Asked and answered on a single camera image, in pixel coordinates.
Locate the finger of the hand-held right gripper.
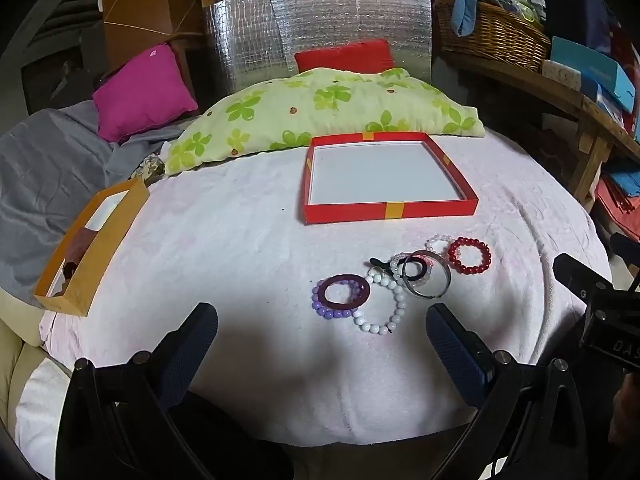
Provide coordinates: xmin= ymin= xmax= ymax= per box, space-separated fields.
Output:
xmin=552 ymin=253 xmax=613 ymax=297
xmin=609 ymin=232 xmax=640 ymax=263

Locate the red cushion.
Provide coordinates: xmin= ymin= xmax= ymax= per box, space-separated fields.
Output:
xmin=294 ymin=39 xmax=396 ymax=75

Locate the red bag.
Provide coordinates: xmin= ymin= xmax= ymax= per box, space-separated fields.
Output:
xmin=595 ymin=170 xmax=640 ymax=233

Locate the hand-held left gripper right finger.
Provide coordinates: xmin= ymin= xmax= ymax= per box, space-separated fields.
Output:
xmin=426 ymin=303 xmax=615 ymax=480

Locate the white small box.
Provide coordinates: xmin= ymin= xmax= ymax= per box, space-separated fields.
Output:
xmin=542 ymin=60 xmax=583 ymax=92

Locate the silver metal bangle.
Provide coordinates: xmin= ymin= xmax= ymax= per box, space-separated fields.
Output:
xmin=402 ymin=255 xmax=453 ymax=301

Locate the wicker basket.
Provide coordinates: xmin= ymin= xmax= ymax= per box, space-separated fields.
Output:
xmin=435 ymin=0 xmax=553 ymax=73

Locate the blue cardboard box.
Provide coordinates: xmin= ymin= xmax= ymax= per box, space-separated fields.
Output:
xmin=550 ymin=36 xmax=637 ymax=111

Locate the dark purple bangle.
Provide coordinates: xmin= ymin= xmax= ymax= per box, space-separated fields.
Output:
xmin=320 ymin=274 xmax=371 ymax=309

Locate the magenta pillow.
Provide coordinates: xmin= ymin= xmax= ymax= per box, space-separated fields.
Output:
xmin=92 ymin=44 xmax=200 ymax=143

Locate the patterned cloth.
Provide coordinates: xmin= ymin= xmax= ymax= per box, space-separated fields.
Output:
xmin=131 ymin=155 xmax=166 ymax=181

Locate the silver foil panel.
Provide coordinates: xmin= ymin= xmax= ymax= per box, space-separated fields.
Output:
xmin=202 ymin=0 xmax=433 ymax=88

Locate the clear bead bracelet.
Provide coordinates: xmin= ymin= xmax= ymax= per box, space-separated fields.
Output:
xmin=425 ymin=234 xmax=458 ymax=261

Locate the dark red small box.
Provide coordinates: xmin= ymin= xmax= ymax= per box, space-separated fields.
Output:
xmin=62 ymin=228 xmax=101 ymax=267

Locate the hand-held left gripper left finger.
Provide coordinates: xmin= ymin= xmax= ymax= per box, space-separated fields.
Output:
xmin=55 ymin=302 xmax=297 ymax=480

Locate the pink blanket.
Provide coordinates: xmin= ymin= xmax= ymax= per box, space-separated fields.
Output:
xmin=15 ymin=125 xmax=616 ymax=480

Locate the blue cloth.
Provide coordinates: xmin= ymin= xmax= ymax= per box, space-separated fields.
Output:
xmin=450 ymin=0 xmax=485 ymax=36

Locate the red shallow box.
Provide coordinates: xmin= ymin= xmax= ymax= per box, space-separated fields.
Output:
xmin=301 ymin=132 xmax=479 ymax=224

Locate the green floral pillow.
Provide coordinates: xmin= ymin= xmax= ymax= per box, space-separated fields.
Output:
xmin=164 ymin=66 xmax=487 ymax=176

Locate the lavender bead bracelet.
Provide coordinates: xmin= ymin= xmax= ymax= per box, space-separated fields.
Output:
xmin=311 ymin=280 xmax=366 ymax=322

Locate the grey blanket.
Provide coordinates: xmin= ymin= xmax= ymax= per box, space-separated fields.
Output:
xmin=0 ymin=101 xmax=183 ymax=306

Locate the orange shallow box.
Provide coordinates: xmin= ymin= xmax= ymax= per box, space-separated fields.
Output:
xmin=33 ymin=178 xmax=151 ymax=317

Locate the red bead bracelet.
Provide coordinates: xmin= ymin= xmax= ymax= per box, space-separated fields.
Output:
xmin=447 ymin=236 xmax=492 ymax=277

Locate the wooden bench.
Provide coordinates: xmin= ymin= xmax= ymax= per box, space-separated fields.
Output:
xmin=440 ymin=50 xmax=640 ymax=206

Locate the black hair tie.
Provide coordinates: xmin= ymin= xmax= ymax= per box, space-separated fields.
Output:
xmin=401 ymin=255 xmax=435 ymax=282

